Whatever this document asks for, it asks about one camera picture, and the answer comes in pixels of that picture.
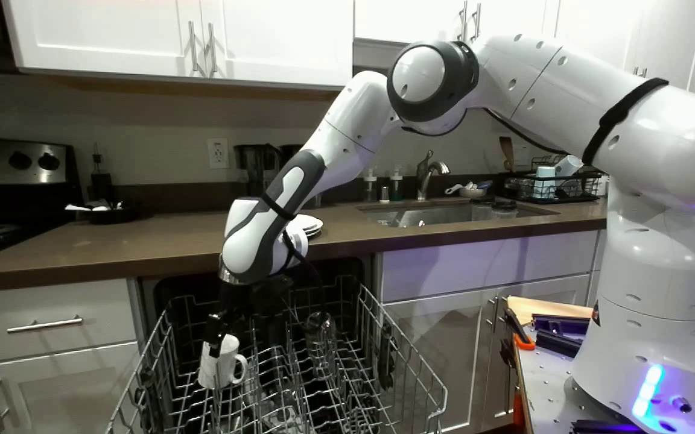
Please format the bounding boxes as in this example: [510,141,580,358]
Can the white cup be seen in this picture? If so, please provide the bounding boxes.
[198,335,249,392]

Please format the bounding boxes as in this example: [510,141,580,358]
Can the orange handled tool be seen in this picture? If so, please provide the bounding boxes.
[502,310,536,352]

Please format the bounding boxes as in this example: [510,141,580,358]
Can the wire dishwasher rack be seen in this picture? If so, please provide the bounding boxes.
[103,277,448,434]

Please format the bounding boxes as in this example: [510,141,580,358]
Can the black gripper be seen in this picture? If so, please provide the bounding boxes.
[208,283,282,359]

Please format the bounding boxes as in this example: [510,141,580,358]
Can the dark bottle on counter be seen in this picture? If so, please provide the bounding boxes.
[88,150,115,204]

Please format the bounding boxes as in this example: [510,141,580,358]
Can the black dish drying rack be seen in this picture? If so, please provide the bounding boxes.
[504,167,607,206]

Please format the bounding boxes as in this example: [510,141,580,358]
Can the white upper cabinets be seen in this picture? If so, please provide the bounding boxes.
[2,0,695,91]

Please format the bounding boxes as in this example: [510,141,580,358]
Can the white lower drawer cabinet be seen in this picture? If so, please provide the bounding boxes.
[0,281,138,434]

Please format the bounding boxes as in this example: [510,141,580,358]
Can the white wall outlet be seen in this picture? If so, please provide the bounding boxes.
[208,137,229,169]

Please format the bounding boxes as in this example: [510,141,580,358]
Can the black stove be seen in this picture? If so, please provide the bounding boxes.
[0,137,81,251]

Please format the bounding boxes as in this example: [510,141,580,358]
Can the sink faucet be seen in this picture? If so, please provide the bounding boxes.
[414,155,448,204]

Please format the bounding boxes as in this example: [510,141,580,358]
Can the steel kitchen sink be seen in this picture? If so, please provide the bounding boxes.
[362,204,545,229]

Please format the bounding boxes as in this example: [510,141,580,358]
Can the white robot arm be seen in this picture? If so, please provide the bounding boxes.
[220,35,695,433]

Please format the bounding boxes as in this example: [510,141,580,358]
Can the black coffee maker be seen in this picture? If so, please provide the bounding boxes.
[233,143,298,195]

